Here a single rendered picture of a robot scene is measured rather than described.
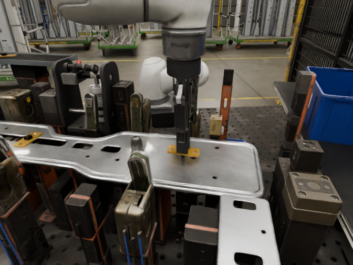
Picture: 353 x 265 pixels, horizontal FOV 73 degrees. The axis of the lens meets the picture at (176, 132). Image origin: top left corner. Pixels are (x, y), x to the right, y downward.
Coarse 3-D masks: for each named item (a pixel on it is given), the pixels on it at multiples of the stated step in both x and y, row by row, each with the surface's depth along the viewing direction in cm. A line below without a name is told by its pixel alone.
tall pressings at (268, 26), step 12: (252, 0) 715; (264, 0) 743; (288, 0) 727; (252, 12) 729; (264, 12) 755; (276, 12) 742; (288, 12) 724; (252, 24) 774; (264, 24) 754; (276, 24) 737; (288, 24) 734; (276, 36) 745; (288, 36) 750
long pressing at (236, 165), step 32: (0, 128) 78; (32, 128) 78; (32, 160) 63; (64, 160) 62; (96, 160) 62; (160, 160) 62; (192, 160) 62; (224, 160) 62; (256, 160) 63; (192, 192) 53; (224, 192) 53; (256, 192) 52
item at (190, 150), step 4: (168, 148) 63; (172, 148) 64; (192, 148) 64; (196, 148) 64; (168, 152) 62; (172, 152) 62; (176, 152) 62; (188, 152) 62; (192, 152) 62; (192, 156) 61; (196, 156) 61
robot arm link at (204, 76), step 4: (204, 64) 138; (204, 68) 136; (204, 72) 136; (208, 72) 139; (200, 76) 135; (204, 76) 137; (208, 76) 140; (200, 80) 137; (204, 80) 139; (200, 84) 140
